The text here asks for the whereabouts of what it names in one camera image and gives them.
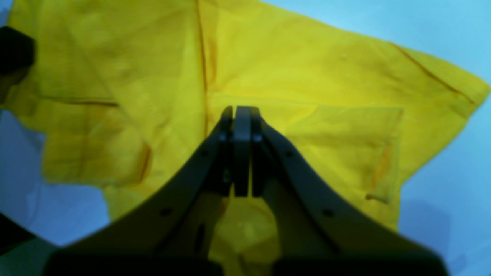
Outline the image-left right gripper black finger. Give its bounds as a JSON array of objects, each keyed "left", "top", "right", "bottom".
[{"left": 0, "top": 26, "right": 35, "bottom": 76}]

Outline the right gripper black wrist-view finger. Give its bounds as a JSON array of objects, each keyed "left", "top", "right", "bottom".
[
  {"left": 43, "top": 106, "right": 233, "bottom": 276},
  {"left": 242, "top": 107, "right": 448, "bottom": 276}
]

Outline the orange yellow T-shirt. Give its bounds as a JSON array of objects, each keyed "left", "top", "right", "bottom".
[{"left": 1, "top": 0, "right": 490, "bottom": 276}]

